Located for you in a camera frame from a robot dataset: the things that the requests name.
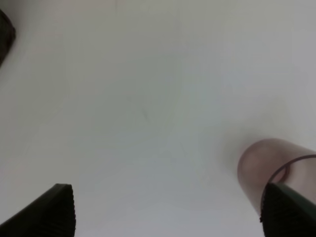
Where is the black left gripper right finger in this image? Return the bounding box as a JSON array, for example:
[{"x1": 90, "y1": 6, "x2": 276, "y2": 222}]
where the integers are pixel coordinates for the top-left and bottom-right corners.
[{"x1": 260, "y1": 183, "x2": 316, "y2": 237}]

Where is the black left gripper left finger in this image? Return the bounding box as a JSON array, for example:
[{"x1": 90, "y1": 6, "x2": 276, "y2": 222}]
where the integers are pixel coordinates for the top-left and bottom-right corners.
[{"x1": 0, "y1": 184, "x2": 76, "y2": 237}]

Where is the pink translucent plastic cup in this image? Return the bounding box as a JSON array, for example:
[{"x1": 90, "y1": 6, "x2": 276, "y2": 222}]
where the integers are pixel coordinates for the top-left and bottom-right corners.
[{"x1": 237, "y1": 139, "x2": 316, "y2": 215}]

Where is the dark brown wicker basket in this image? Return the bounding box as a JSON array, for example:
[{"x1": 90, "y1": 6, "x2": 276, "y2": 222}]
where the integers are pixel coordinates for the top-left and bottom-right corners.
[{"x1": 0, "y1": 10, "x2": 16, "y2": 65}]

